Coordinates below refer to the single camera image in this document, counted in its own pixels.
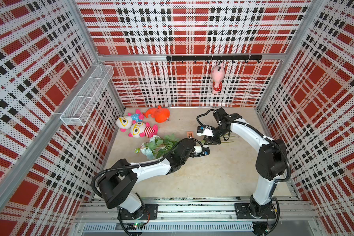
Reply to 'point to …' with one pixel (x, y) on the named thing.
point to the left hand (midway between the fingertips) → (194, 137)
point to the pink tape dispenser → (190, 134)
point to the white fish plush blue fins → (124, 122)
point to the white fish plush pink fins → (141, 129)
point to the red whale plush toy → (161, 114)
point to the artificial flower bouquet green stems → (153, 148)
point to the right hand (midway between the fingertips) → (209, 139)
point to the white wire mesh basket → (82, 107)
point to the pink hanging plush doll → (217, 74)
